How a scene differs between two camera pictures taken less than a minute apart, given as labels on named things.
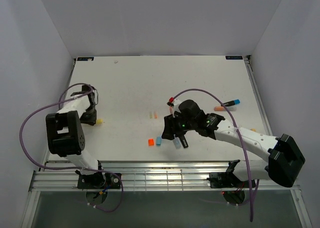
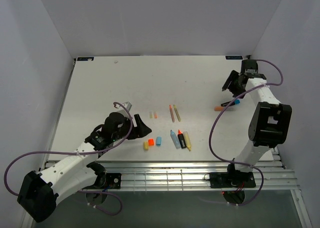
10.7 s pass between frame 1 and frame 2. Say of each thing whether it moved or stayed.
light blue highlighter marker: stayed
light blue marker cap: stayed
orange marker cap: stayed
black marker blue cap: stayed
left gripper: moved
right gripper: moved
